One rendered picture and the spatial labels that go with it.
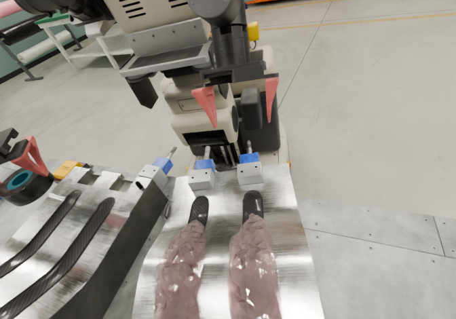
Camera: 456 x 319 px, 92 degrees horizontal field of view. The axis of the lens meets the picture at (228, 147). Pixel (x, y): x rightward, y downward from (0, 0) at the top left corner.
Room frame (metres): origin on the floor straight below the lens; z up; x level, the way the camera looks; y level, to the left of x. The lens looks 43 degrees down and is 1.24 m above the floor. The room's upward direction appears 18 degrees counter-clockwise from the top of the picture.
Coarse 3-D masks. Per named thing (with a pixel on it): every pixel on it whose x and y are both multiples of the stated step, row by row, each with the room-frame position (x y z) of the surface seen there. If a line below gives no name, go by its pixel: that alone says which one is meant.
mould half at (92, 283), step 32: (64, 192) 0.40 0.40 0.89; (96, 192) 0.36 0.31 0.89; (128, 192) 0.33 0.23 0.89; (160, 192) 0.35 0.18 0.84; (32, 224) 0.34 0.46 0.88; (64, 224) 0.31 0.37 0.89; (128, 224) 0.26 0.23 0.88; (0, 256) 0.27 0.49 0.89; (32, 256) 0.25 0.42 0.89; (96, 256) 0.21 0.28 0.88; (128, 256) 0.22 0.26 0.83; (0, 288) 0.19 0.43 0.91; (64, 288) 0.17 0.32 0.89; (96, 288) 0.17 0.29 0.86
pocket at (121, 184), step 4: (120, 176) 0.39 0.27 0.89; (116, 180) 0.38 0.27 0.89; (120, 180) 0.39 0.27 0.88; (124, 180) 0.39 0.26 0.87; (128, 180) 0.38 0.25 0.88; (132, 180) 0.38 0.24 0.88; (112, 184) 0.37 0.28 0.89; (116, 184) 0.38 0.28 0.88; (120, 184) 0.38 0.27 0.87; (124, 184) 0.39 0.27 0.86; (128, 184) 0.38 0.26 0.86; (112, 188) 0.37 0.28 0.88; (116, 188) 0.37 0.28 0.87; (120, 188) 0.38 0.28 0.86; (124, 188) 0.37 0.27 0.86; (128, 188) 0.37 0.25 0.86; (124, 192) 0.36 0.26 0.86
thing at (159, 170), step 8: (160, 160) 0.46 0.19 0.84; (168, 160) 0.45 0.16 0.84; (144, 168) 0.43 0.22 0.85; (152, 168) 0.42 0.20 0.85; (160, 168) 0.41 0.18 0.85; (168, 168) 0.44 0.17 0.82; (144, 176) 0.40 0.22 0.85; (152, 176) 0.39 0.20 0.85; (160, 176) 0.40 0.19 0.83; (160, 184) 0.39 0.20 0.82
